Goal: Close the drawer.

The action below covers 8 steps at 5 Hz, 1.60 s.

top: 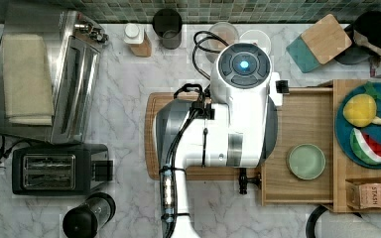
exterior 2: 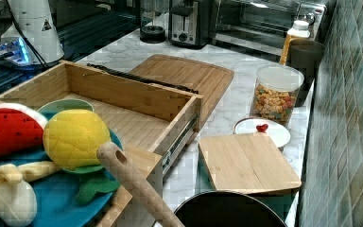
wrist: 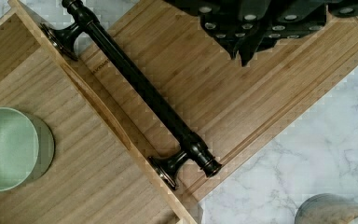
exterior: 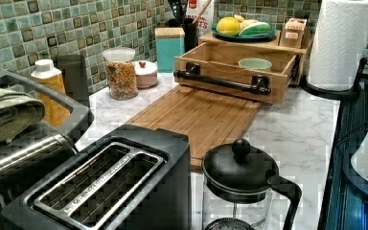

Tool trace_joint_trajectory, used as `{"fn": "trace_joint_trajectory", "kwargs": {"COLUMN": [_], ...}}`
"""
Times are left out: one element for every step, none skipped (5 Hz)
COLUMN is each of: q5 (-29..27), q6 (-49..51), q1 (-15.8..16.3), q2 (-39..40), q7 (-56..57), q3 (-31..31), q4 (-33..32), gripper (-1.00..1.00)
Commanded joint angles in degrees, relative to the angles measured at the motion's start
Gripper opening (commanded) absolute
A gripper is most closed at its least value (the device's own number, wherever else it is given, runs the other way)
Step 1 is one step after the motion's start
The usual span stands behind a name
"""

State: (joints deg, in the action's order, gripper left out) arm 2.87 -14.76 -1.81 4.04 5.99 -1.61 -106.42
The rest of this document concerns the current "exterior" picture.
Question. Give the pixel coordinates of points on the glass jar of cereal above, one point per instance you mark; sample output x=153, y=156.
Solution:
x=120, y=71

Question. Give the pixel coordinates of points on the white and red box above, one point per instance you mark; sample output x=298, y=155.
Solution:
x=203, y=12

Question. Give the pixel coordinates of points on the green folded towel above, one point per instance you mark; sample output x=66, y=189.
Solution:
x=18, y=110

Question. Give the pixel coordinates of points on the brown tea box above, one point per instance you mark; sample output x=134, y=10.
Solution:
x=293, y=33

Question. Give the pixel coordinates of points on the dark grey dish rack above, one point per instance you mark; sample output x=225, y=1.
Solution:
x=75, y=125

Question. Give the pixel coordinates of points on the pink ceramic lidded pot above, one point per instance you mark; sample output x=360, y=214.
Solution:
x=146, y=73

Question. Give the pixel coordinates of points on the black paper towel holder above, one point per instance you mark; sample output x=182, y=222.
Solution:
x=350, y=94

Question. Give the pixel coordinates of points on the steel thermos bottle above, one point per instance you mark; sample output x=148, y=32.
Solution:
x=33, y=152

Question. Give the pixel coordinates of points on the green and white vegetable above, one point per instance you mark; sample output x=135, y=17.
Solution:
x=257, y=28

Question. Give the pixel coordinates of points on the black toaster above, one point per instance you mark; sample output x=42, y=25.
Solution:
x=133, y=178

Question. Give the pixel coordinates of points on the wooden drawer cabinet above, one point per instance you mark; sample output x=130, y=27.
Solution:
x=269, y=46

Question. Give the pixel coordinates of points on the black utensil holder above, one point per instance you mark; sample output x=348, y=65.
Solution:
x=190, y=38

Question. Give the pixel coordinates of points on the yellow lemon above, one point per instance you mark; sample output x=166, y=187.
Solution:
x=229, y=26

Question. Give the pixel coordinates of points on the bamboo cutting board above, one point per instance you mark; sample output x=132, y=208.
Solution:
x=208, y=119

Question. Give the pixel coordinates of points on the teal canister with wooden lid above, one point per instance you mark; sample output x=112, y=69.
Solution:
x=169, y=44

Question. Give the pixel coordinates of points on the green cup in drawer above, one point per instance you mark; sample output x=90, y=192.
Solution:
x=255, y=63

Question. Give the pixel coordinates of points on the white paper towel roll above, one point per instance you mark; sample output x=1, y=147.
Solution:
x=340, y=38

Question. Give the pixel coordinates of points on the black french press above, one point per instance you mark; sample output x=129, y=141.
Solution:
x=239, y=181

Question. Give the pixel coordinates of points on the dark grey cup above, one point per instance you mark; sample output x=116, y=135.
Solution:
x=74, y=77

